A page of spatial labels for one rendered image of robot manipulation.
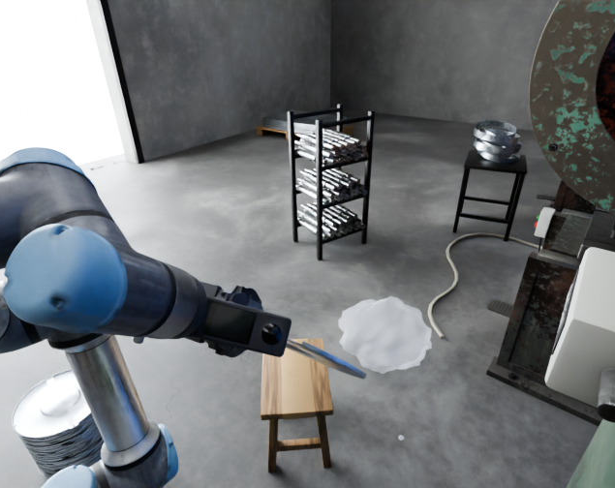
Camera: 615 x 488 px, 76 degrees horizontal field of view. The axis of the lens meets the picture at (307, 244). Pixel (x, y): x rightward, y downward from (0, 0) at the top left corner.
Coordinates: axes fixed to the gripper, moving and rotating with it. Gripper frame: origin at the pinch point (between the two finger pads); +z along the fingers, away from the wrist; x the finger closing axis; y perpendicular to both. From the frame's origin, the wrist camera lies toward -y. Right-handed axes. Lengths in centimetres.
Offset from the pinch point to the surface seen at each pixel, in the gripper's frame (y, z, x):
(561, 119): -46, 58, -78
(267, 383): 28, 81, 19
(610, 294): -30.7, -36.2, -5.7
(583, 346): -29.7, -37.1, -3.2
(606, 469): -33.6, -29.2, 1.6
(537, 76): -38, 52, -88
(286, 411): 17, 75, 25
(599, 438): -34.5, -25.2, 0.4
